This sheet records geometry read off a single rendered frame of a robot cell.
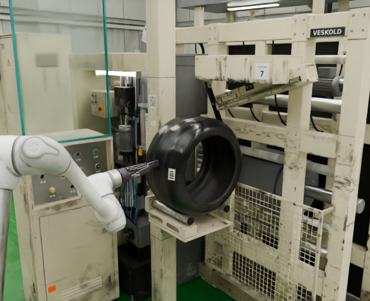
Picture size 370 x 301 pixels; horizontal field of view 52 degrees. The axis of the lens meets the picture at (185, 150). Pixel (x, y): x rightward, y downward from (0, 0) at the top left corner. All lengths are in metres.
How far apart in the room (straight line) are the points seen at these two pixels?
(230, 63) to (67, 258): 1.57
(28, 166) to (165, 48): 1.25
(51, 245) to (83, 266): 0.29
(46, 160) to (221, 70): 1.27
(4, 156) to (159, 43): 1.24
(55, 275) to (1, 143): 1.46
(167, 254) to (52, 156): 1.50
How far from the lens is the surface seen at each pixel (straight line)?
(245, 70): 2.08
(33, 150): 1.24
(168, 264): 2.64
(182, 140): 1.94
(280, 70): 2.01
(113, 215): 1.71
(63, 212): 2.48
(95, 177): 1.80
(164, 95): 2.27
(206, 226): 2.27
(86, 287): 2.79
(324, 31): 2.18
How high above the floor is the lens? 1.76
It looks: 14 degrees down
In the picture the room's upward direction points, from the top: straight up
